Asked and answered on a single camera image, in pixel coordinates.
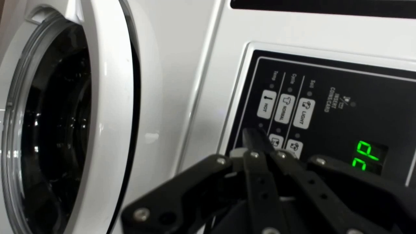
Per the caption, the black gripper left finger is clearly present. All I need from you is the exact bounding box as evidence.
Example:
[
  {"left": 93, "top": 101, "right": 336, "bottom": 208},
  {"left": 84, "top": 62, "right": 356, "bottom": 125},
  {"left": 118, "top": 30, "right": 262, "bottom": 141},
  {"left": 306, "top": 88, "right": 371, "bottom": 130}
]
[{"left": 121, "top": 127, "right": 283, "bottom": 234}]

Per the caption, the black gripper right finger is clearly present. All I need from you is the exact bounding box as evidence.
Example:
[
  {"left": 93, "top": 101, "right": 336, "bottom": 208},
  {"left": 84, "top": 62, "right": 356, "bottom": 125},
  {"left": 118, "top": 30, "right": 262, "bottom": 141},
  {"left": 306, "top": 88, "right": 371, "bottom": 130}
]
[{"left": 258, "top": 131, "right": 416, "bottom": 234}]

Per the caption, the white button pad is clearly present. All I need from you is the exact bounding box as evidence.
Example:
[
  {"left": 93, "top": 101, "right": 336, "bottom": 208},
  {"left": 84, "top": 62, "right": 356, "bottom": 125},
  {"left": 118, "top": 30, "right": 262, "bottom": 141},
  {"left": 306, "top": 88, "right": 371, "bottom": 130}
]
[{"left": 253, "top": 87, "right": 318, "bottom": 161}]

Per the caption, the white washing machine with button pad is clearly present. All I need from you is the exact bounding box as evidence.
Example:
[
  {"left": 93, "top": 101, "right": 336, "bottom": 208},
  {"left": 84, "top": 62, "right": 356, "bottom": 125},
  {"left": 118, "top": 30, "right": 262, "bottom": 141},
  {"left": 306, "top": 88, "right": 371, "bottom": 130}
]
[{"left": 0, "top": 0, "right": 416, "bottom": 234}]

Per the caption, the green digit display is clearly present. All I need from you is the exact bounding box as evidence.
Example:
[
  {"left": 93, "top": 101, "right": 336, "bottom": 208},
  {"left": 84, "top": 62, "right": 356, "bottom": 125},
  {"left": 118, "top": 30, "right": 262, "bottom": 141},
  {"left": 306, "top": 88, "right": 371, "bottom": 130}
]
[{"left": 349, "top": 138, "right": 387, "bottom": 175}]

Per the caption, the black washer control panel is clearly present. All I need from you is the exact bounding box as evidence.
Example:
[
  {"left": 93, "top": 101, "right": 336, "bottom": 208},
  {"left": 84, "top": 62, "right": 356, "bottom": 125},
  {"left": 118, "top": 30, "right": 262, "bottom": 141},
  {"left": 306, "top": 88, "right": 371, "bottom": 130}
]
[{"left": 223, "top": 48, "right": 416, "bottom": 188}]

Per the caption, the round glass washer door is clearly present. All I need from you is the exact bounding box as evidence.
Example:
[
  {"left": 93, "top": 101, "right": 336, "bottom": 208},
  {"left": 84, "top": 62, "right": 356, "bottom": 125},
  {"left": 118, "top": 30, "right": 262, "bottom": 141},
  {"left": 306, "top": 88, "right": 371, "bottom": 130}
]
[{"left": 0, "top": 2, "right": 143, "bottom": 234}]

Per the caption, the small black framed panel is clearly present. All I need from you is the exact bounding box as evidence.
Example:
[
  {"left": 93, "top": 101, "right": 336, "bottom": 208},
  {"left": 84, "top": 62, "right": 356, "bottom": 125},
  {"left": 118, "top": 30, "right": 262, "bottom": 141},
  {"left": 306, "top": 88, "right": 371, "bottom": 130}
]
[{"left": 228, "top": 0, "right": 416, "bottom": 19}]

